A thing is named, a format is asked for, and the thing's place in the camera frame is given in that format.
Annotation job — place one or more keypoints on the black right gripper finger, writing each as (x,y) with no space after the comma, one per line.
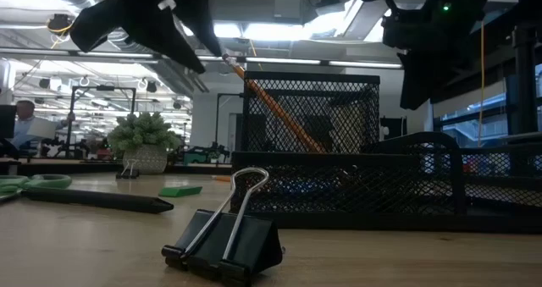
(419,84)

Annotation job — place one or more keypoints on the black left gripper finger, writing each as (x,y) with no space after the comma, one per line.
(201,16)
(165,37)

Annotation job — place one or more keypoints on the orange pencil with eraser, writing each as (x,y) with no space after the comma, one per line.
(222,178)
(275,105)

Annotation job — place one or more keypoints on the black mesh desk organizer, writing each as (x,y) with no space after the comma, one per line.
(339,181)

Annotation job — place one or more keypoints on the small black binder clip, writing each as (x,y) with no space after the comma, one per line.
(127,174)

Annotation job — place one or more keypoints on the green eraser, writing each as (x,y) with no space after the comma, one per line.
(180,191)

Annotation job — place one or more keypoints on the thick black marker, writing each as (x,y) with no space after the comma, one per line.
(97,199)

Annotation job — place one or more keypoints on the large black binder clip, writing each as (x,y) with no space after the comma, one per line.
(237,244)

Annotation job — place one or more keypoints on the black office monitor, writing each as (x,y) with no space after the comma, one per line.
(6,122)

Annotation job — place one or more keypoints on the black metal stand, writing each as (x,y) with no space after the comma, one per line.
(103,88)

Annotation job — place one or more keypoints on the artificial succulent in grey pot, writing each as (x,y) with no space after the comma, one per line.
(144,139)

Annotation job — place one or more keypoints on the person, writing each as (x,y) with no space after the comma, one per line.
(25,122)

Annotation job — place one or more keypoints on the black metal post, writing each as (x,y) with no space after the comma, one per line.
(525,88)

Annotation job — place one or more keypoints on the black aluminium table frame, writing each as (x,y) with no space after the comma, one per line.
(63,167)

